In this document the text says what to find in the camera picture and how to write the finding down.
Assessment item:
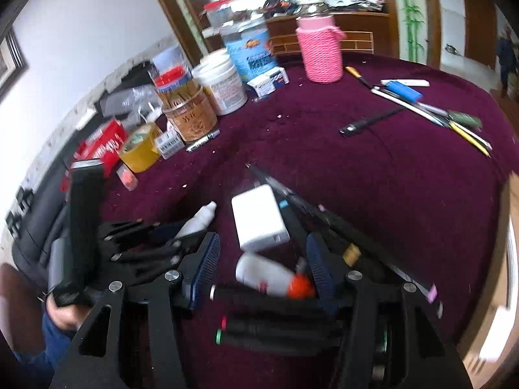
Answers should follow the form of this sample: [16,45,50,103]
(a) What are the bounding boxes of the white bottle orange cap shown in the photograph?
[235,252,316,300]

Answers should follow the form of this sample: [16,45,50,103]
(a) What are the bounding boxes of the white power adapter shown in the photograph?
[231,184,290,252]

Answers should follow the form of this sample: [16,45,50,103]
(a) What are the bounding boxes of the left hand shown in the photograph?
[46,294,91,331]

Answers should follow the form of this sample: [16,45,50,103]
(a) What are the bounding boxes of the clear pouch pink item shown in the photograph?
[116,164,138,192]

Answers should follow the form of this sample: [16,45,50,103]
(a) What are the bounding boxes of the red carton pack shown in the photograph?
[71,119,127,178]

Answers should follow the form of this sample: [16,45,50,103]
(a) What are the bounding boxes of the small white dropper bottle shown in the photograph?
[175,201,217,239]

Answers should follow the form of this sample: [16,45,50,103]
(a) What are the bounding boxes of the black marker green end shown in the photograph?
[215,329,341,356]

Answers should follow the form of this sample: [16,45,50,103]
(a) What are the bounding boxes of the yellow tape roll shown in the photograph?
[119,123,162,174]

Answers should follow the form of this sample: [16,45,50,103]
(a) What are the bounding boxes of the black pen gold band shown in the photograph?
[278,199,362,267]

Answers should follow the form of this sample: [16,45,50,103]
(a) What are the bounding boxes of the small white barcode box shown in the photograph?
[154,129,185,160]

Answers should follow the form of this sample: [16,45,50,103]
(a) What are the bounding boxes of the brown jar red lid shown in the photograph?
[149,65,217,142]

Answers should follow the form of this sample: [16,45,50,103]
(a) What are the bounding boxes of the dark blue marker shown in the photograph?
[186,129,221,153]

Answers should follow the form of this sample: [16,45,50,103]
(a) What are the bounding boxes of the white medicine bottle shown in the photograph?
[192,48,247,117]

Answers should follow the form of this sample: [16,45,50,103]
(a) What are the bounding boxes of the small blue white box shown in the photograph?
[246,67,289,99]

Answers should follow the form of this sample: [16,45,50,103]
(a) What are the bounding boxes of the blue lighter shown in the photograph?
[385,81,422,103]

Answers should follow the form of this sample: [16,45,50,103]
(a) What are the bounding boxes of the blue label plastic jar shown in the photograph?
[219,14,277,83]

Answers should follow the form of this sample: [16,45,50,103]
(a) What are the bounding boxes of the white stick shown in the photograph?
[380,79,430,88]

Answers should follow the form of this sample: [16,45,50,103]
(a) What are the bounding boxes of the clear jar red lid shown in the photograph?
[203,0,239,29]

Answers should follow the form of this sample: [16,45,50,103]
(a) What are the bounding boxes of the person in dark jacket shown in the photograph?
[495,24,518,99]

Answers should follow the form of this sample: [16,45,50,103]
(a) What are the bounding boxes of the pink knitted bottle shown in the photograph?
[296,14,346,83]

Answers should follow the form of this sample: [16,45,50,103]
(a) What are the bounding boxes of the yellow handled knife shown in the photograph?
[345,66,373,89]

